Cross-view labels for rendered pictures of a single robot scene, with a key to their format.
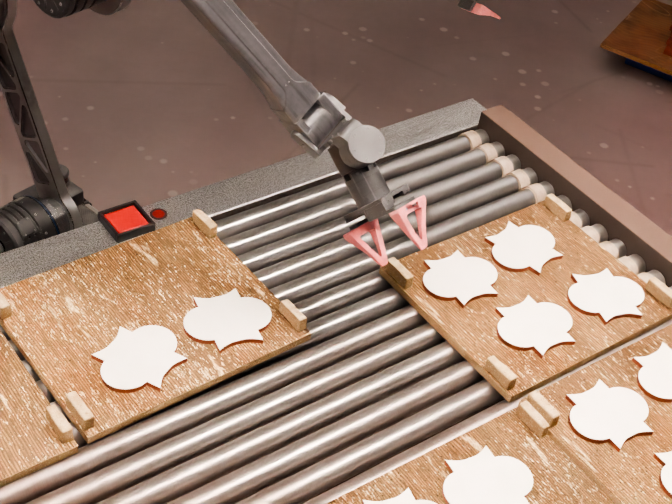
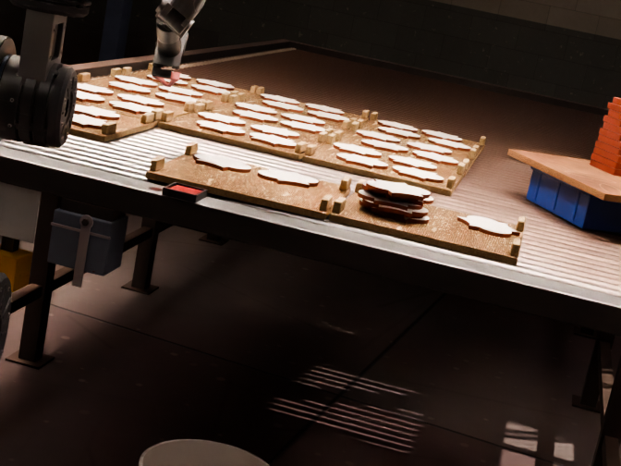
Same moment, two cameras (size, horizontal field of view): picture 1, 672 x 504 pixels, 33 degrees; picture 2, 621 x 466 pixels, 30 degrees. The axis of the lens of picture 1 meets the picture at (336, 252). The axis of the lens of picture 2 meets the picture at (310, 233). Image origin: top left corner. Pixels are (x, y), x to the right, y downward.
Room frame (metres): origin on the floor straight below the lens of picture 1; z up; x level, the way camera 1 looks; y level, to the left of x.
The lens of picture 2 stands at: (2.81, 2.46, 1.47)
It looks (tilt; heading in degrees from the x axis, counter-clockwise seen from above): 14 degrees down; 232
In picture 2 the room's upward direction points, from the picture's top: 11 degrees clockwise
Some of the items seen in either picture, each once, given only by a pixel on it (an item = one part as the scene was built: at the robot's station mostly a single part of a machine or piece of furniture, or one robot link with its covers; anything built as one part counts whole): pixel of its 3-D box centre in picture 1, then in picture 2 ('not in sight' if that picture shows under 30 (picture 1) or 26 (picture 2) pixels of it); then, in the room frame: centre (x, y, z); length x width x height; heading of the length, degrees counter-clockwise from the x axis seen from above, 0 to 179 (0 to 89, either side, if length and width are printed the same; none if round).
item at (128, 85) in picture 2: not in sight; (156, 90); (0.98, -0.83, 0.94); 0.41 x 0.35 x 0.04; 132
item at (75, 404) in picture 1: (79, 410); (345, 183); (1.08, 0.34, 0.95); 0.06 x 0.02 x 0.03; 44
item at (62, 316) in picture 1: (148, 317); (253, 182); (1.31, 0.29, 0.93); 0.41 x 0.35 x 0.02; 134
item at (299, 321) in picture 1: (293, 314); (191, 148); (1.35, 0.05, 0.95); 0.06 x 0.02 x 0.03; 44
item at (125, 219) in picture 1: (126, 221); (185, 192); (1.54, 0.38, 0.92); 0.06 x 0.06 x 0.01; 41
